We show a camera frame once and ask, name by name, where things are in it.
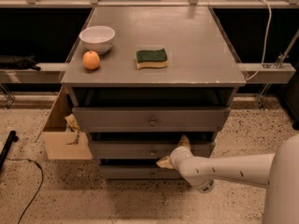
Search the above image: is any grey drawer cabinet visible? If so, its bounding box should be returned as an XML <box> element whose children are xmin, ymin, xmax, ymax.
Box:
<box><xmin>62</xmin><ymin>7</ymin><xmax>245</xmax><ymax>166</ymax></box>

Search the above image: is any white cable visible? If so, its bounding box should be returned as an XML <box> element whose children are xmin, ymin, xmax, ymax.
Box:
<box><xmin>244</xmin><ymin>0</ymin><xmax>273</xmax><ymax>82</ymax></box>

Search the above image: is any orange fruit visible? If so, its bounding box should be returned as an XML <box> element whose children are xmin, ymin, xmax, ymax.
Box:
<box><xmin>82</xmin><ymin>51</ymin><xmax>100</xmax><ymax>70</ymax></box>

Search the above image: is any black cloth on shelf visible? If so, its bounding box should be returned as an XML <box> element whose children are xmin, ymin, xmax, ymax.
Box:
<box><xmin>0</xmin><ymin>55</ymin><xmax>41</xmax><ymax>71</ymax></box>

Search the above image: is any black pole base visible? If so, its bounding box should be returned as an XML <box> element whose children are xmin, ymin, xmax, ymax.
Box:
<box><xmin>0</xmin><ymin>131</ymin><xmax>19</xmax><ymax>170</ymax></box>

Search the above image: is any black floor cable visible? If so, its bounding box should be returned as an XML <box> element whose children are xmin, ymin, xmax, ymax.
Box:
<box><xmin>5</xmin><ymin>157</ymin><xmax>45</xmax><ymax>224</ymax></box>

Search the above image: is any cardboard box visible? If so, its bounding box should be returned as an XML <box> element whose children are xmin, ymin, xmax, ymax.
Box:
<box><xmin>41</xmin><ymin>88</ymin><xmax>93</xmax><ymax>160</ymax></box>

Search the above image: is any crumpled yellow paper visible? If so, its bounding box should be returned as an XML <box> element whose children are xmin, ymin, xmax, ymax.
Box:
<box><xmin>64</xmin><ymin>114</ymin><xmax>80</xmax><ymax>145</ymax></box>

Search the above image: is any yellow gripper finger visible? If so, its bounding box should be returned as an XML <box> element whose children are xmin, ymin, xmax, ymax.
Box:
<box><xmin>156</xmin><ymin>156</ymin><xmax>173</xmax><ymax>169</ymax></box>
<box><xmin>178</xmin><ymin>134</ymin><xmax>191</xmax><ymax>148</ymax></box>

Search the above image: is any grey bottom drawer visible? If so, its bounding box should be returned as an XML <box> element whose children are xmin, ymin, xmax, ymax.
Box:
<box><xmin>100</xmin><ymin>165</ymin><xmax>180</xmax><ymax>180</ymax></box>

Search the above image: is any green yellow sponge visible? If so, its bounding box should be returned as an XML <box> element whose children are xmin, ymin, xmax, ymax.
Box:
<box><xmin>135</xmin><ymin>49</ymin><xmax>168</xmax><ymax>70</ymax></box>

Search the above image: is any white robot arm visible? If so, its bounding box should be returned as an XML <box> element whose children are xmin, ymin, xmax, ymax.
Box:
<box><xmin>157</xmin><ymin>134</ymin><xmax>299</xmax><ymax>224</ymax></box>

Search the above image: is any white bowl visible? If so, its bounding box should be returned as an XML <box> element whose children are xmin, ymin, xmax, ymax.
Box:
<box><xmin>79</xmin><ymin>26</ymin><xmax>116</xmax><ymax>54</ymax></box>

